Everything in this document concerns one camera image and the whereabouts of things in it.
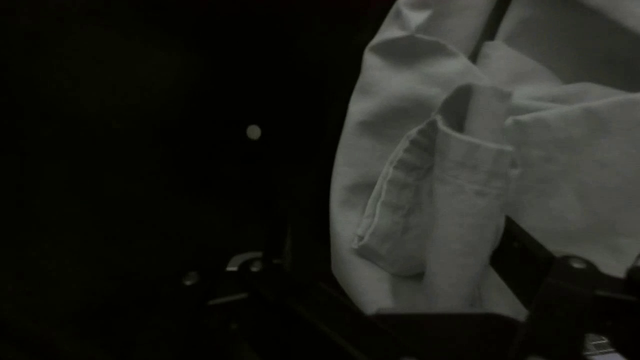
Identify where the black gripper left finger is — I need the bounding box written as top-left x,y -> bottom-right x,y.
178,245 -> 402,360

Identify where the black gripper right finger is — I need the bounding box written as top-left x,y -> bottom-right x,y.
495,215 -> 640,360

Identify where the white plastic bag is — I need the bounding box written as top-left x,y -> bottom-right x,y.
328,0 -> 640,320

